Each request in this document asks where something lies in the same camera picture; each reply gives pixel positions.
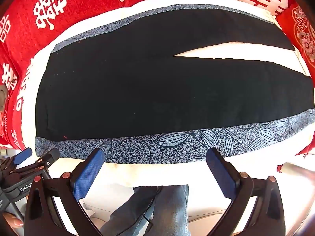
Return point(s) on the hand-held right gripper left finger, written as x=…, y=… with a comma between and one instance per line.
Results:
x=88, y=174

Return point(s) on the person's left hand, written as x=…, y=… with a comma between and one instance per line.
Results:
x=13, y=221

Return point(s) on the person's legs in jeans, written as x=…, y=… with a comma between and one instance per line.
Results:
x=169, y=209

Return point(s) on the red printed blanket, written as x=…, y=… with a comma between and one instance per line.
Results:
x=73, y=7

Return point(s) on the red floral pillow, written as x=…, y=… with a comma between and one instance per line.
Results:
x=299, y=32

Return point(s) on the cream blanket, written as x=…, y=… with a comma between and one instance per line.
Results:
x=248, y=50

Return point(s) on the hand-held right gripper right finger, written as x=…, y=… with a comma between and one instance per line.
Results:
x=221, y=174

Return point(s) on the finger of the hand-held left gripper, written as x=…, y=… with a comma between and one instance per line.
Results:
x=50, y=156
x=23, y=155

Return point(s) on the black pants with patterned stripe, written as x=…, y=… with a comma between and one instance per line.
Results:
x=147, y=95

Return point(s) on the grey cloth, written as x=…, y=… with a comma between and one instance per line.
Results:
x=2, y=97

